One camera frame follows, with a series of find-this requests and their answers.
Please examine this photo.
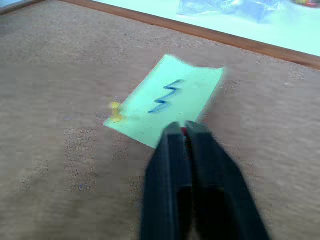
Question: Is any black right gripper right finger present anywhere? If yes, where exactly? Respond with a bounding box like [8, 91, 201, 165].
[184, 120, 272, 240]

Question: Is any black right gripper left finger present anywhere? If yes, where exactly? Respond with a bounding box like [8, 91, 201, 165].
[139, 121, 193, 240]

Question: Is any green paper note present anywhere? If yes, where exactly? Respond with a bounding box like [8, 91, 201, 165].
[103, 53, 225, 150]

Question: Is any tray with colourful pushpins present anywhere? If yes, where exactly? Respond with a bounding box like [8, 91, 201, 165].
[289, 0, 320, 9]

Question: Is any yellow pushpin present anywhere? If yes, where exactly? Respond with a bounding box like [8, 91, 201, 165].
[109, 101, 124, 124]

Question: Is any clear plastic bag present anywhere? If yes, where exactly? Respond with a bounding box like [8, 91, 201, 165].
[175, 0, 291, 25]

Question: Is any cork board with wooden frame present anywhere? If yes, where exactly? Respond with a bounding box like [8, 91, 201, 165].
[0, 0, 320, 240]

